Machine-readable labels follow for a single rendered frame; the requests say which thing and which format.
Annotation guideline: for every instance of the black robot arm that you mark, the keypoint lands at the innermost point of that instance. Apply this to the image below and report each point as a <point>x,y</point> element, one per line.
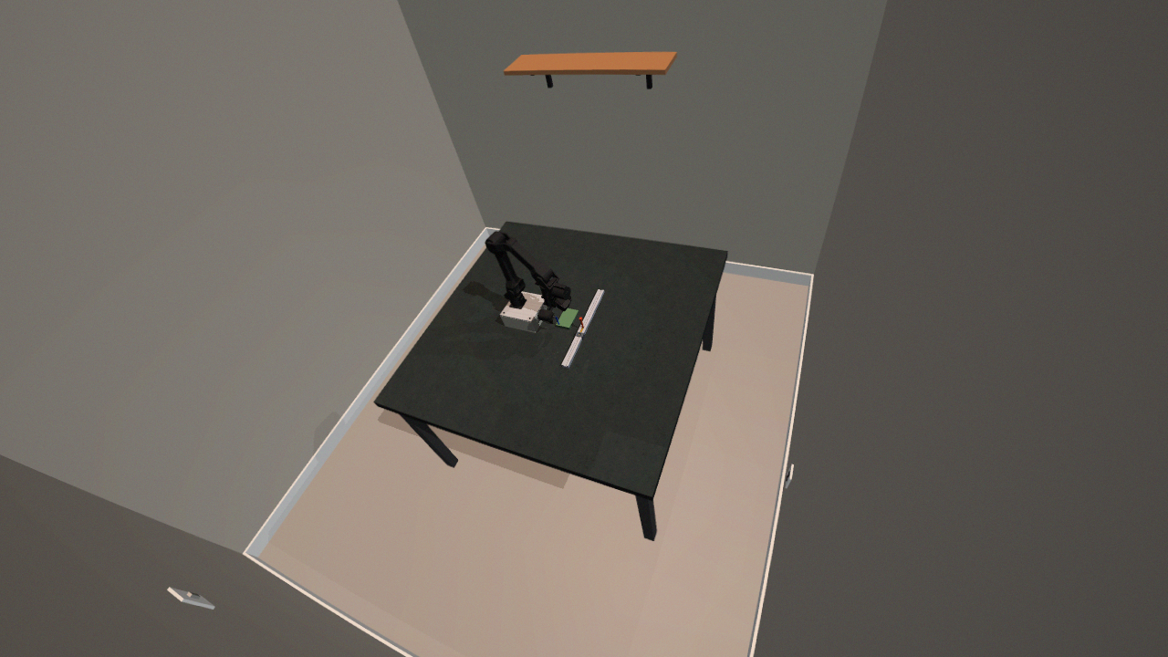
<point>498,243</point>

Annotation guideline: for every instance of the grey aluminum rail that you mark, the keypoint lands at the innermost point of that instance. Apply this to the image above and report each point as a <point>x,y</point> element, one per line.
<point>586,321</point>

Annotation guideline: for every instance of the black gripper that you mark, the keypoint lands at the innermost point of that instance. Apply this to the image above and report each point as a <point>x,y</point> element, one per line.
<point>547,314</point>

